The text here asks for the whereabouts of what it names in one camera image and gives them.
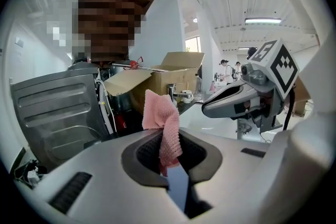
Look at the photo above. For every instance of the person in white shirt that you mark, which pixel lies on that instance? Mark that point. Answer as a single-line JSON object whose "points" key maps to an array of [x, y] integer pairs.
{"points": [[315, 81]]}

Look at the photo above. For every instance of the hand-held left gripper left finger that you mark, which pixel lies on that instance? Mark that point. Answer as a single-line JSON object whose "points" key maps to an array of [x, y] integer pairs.
{"points": [[105, 178]]}

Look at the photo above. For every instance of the black marble vanity table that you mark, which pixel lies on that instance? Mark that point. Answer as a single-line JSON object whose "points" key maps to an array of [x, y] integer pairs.
{"points": [[187, 107]]}

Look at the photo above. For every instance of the ceiling lamp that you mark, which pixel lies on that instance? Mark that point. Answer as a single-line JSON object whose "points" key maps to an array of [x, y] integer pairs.
{"points": [[262, 20]]}

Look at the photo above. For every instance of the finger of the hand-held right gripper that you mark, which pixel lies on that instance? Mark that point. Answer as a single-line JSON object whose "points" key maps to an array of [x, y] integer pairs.
{"points": [[223, 110], [223, 91]]}

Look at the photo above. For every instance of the pink cloth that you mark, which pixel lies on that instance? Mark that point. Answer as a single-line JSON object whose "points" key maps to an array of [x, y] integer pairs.
{"points": [[160, 110]]}

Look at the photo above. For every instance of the white cup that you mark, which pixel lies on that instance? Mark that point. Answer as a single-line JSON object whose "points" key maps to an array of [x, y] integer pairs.
{"points": [[187, 95]]}

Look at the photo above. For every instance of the metal rod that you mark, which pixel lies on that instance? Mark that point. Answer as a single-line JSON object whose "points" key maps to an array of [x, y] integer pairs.
{"points": [[147, 68]]}

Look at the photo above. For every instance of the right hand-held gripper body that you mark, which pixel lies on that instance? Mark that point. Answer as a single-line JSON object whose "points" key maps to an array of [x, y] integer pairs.
{"points": [[281, 68]]}

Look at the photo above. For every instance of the chrome faucet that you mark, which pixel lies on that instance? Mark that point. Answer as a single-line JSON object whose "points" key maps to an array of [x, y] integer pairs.
{"points": [[172, 91]]}

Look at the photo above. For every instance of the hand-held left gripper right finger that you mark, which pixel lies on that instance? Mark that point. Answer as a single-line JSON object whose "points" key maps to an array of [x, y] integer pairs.
{"points": [[244, 170]]}

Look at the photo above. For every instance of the large open cardboard box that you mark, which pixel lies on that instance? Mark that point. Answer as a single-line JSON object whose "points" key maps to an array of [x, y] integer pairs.
{"points": [[178, 70]]}

